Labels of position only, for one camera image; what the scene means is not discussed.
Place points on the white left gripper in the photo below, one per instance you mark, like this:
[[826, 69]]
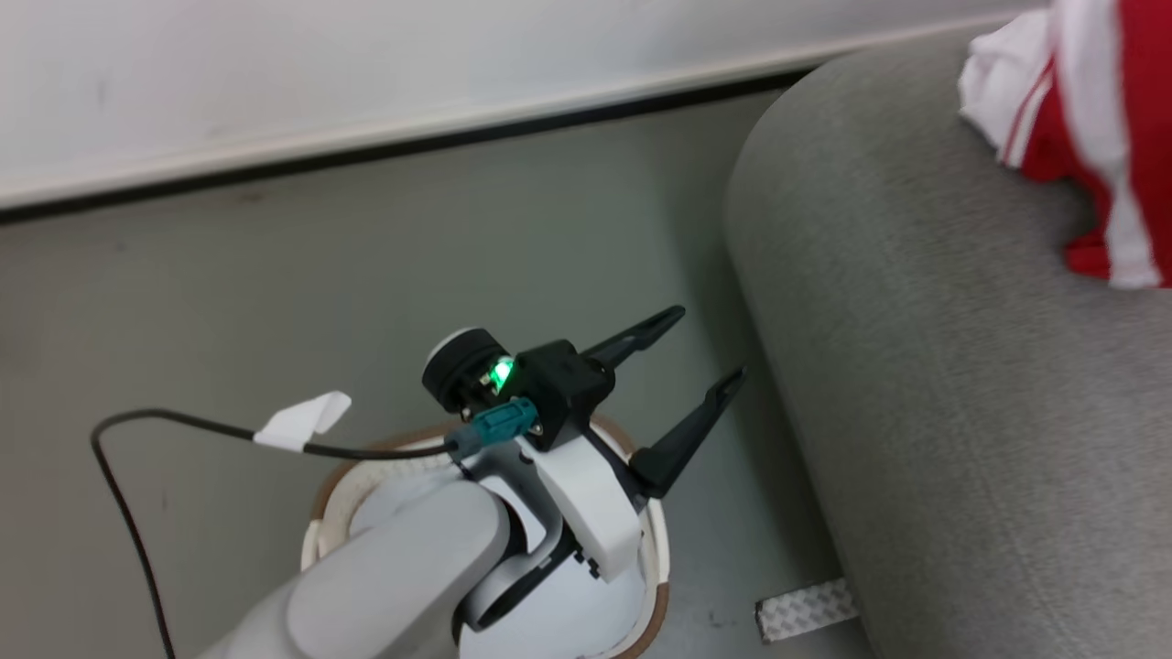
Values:
[[591, 503]]

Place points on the red and white garment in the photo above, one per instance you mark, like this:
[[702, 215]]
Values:
[[1090, 110]]

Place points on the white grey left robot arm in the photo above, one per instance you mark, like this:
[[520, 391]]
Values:
[[385, 577]]

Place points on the grey fabric sofa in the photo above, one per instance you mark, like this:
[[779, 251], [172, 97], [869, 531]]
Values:
[[961, 412]]

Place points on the white laundry basket brown rim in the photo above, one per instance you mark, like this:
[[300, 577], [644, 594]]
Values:
[[586, 615]]

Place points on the silver patterned floor tape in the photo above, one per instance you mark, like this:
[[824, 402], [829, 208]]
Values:
[[806, 610]]

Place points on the white tape tag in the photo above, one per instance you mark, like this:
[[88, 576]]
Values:
[[302, 421]]

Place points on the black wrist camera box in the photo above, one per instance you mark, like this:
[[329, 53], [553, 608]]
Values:
[[563, 384]]

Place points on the white wall baseboard trim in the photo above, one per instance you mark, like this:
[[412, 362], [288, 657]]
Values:
[[366, 133]]

